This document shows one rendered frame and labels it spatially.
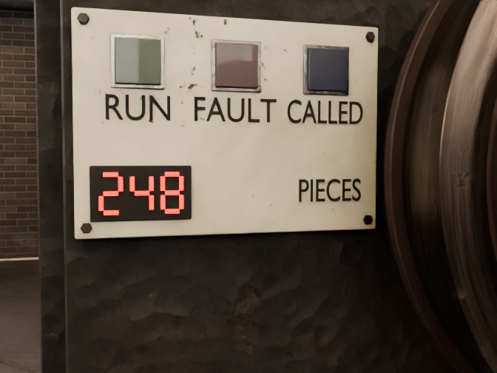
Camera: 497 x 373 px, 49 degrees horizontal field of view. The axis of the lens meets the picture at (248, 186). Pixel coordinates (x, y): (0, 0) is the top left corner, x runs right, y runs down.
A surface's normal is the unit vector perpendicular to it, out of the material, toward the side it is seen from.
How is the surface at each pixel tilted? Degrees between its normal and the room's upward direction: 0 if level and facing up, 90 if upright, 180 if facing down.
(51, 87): 90
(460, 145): 90
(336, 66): 90
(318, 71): 90
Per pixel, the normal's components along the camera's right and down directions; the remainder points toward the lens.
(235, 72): 0.25, 0.05
